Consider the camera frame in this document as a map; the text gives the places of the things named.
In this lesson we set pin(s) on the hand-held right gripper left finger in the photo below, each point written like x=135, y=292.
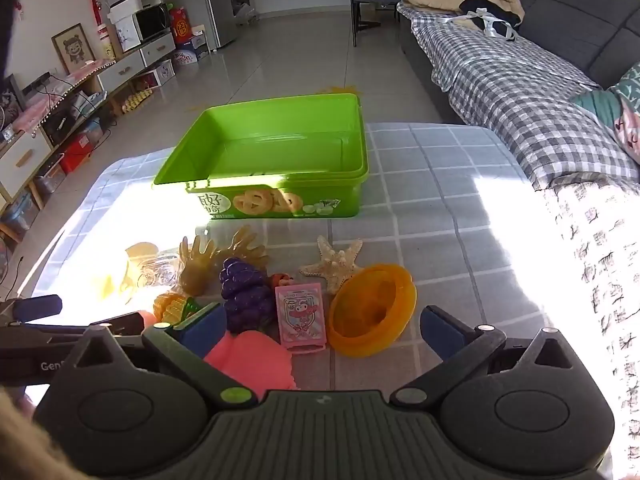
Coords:
x=202, y=330

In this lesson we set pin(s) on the small red toy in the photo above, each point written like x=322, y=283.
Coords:
x=279, y=279

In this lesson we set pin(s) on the beige starfish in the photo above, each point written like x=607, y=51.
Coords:
x=330, y=265

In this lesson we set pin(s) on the white and blue carton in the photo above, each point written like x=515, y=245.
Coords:
x=187, y=55

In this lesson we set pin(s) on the framed cartoon picture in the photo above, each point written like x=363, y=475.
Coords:
x=75, y=50

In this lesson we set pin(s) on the yellow green toy corn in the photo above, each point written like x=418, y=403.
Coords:
x=170, y=306

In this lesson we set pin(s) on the pink plastic toy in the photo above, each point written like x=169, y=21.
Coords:
x=255, y=360

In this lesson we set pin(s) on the grey checked tablecloth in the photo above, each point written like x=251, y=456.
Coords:
x=440, y=210

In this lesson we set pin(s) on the dark picture frame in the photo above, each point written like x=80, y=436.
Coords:
x=10, y=95

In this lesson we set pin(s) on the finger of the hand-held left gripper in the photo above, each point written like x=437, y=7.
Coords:
x=122, y=322
x=39, y=307

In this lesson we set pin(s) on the black bag with white ribbon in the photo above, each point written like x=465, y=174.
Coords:
x=475, y=7

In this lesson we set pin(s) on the red storage box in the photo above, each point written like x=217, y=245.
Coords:
x=75, y=152

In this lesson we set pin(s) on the clear jar with yellow lid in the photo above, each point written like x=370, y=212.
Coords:
x=160, y=270

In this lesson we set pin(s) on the row of yellow bottles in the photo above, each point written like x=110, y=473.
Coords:
x=135, y=101

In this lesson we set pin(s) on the green plastic box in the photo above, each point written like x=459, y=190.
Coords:
x=280, y=135

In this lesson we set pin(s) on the silver fridge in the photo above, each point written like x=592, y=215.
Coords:
x=215, y=0

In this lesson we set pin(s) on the pink card box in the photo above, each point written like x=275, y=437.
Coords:
x=300, y=317

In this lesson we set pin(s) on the white microwave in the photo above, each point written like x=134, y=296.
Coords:
x=150, y=22

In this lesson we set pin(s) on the grey plaid blanket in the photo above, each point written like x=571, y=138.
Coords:
x=500, y=90

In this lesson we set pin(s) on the white cardboard box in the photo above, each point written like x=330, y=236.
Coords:
x=161, y=72

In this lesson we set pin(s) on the white printer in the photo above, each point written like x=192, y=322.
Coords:
x=132, y=2

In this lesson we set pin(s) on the purple toy grapes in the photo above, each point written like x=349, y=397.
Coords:
x=242, y=290

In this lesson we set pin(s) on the orange plastic juicer bowl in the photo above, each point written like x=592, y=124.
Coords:
x=370, y=305

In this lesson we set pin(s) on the white bottle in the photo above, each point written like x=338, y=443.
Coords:
x=105, y=42

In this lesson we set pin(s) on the teal and pink cushion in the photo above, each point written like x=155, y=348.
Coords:
x=600, y=110

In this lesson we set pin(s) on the pink table runner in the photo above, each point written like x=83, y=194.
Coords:
x=75, y=77

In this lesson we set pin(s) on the person's left forearm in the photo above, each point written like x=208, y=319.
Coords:
x=20, y=440

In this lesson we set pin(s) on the red gift box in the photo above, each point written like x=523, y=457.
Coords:
x=180, y=25

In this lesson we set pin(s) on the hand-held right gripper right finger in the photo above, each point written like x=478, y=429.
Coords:
x=442, y=330

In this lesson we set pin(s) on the white wooden tv cabinet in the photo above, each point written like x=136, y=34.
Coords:
x=125, y=67

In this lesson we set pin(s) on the translucent amber hand toy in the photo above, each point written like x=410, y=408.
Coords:
x=245, y=250
x=197, y=265

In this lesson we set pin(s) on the teal patterned pillow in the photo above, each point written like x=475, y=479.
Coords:
x=630, y=85

